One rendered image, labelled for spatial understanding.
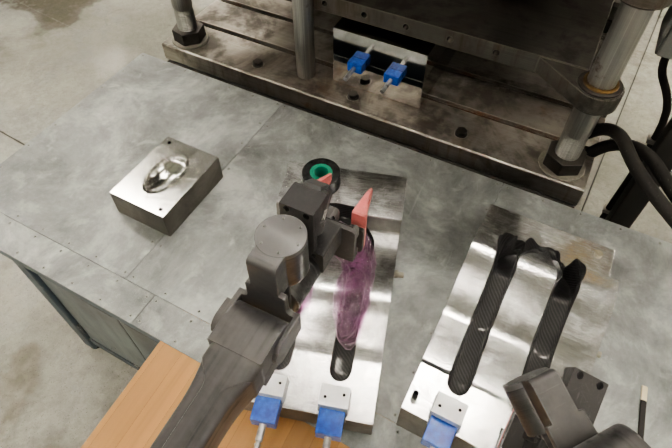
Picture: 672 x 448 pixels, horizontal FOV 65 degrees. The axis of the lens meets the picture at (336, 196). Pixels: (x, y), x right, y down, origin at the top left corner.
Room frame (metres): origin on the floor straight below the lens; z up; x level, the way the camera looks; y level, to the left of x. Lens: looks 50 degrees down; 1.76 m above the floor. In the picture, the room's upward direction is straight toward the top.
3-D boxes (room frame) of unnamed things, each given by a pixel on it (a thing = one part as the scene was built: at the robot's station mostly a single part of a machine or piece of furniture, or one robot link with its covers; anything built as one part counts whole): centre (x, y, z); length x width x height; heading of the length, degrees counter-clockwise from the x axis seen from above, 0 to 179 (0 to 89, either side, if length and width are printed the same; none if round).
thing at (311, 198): (0.38, 0.03, 1.25); 0.07 x 0.06 x 0.11; 64
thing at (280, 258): (0.30, 0.08, 1.24); 0.12 x 0.09 x 0.12; 154
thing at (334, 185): (0.73, 0.03, 0.93); 0.08 x 0.08 x 0.04
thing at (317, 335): (0.53, 0.02, 0.86); 0.50 x 0.26 x 0.11; 169
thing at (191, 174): (0.79, 0.39, 0.84); 0.20 x 0.15 x 0.07; 152
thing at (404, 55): (1.40, -0.23, 0.87); 0.50 x 0.27 x 0.17; 152
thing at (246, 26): (1.49, -0.22, 0.76); 1.30 x 0.84 x 0.07; 62
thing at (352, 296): (0.52, 0.01, 0.90); 0.26 x 0.18 x 0.08; 169
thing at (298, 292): (0.32, 0.06, 1.21); 0.07 x 0.06 x 0.07; 154
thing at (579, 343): (0.44, -0.34, 0.87); 0.50 x 0.26 x 0.14; 152
